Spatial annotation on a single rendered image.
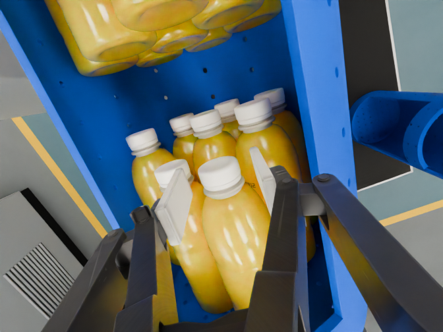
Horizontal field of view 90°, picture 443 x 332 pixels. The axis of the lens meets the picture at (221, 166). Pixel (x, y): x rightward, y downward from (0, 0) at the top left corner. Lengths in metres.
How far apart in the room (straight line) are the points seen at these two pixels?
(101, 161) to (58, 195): 1.59
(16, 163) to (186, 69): 1.67
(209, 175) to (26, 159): 1.75
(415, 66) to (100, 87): 1.62
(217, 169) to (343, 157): 0.10
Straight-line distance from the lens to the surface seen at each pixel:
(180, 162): 0.26
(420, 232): 2.23
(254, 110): 0.23
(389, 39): 1.46
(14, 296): 1.73
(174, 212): 0.16
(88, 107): 0.32
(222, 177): 0.19
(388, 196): 1.91
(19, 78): 0.66
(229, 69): 0.38
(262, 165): 0.15
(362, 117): 1.41
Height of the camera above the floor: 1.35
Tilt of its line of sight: 70 degrees down
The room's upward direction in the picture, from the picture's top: 180 degrees clockwise
